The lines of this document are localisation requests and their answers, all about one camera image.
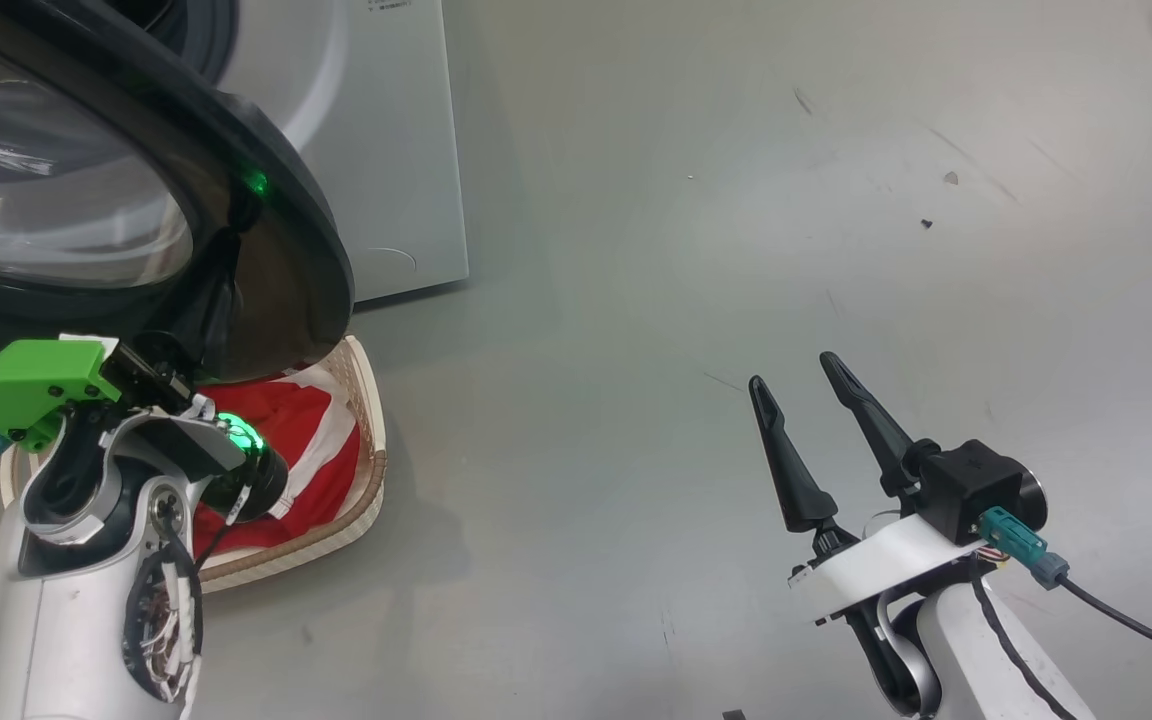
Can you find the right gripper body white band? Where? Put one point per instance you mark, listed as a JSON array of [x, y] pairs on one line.
[[886, 565]]

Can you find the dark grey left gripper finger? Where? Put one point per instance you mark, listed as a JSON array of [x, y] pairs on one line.
[[214, 310]]

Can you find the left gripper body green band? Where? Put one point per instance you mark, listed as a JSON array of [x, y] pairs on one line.
[[36, 385]]

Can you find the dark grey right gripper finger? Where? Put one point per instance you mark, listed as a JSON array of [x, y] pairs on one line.
[[876, 430], [796, 480]]

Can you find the black round glass washer door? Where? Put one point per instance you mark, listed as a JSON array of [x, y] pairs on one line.
[[306, 300]]

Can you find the red and white garment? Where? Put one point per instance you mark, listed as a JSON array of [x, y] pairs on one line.
[[321, 480]]

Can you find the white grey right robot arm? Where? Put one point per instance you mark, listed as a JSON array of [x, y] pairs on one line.
[[966, 660]]

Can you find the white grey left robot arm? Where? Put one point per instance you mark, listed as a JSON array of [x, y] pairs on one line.
[[46, 620]]

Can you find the white washing machine body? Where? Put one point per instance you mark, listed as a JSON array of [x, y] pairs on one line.
[[386, 150]]

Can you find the cream perforated laundry basket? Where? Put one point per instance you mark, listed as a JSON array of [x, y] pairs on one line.
[[356, 500]]

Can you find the grey rubber door gasket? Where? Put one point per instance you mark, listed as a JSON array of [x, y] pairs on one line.
[[206, 40]]

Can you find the round white filter cover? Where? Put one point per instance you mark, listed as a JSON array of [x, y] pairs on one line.
[[391, 262]]

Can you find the small printed text label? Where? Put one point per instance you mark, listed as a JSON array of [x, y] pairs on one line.
[[391, 4]]

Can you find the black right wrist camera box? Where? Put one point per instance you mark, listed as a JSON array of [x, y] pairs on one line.
[[966, 490]]

